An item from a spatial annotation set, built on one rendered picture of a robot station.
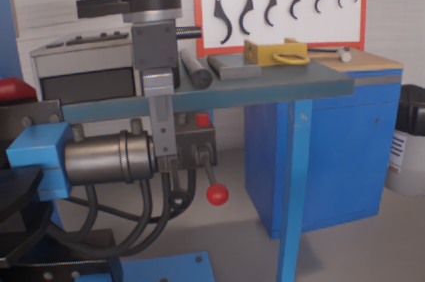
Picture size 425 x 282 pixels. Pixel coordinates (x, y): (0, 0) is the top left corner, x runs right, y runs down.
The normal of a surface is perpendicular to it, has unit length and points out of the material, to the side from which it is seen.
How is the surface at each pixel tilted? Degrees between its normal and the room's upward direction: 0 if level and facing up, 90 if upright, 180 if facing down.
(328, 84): 90
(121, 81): 90
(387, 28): 90
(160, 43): 90
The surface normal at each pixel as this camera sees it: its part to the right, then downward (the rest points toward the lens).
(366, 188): 0.18, 0.35
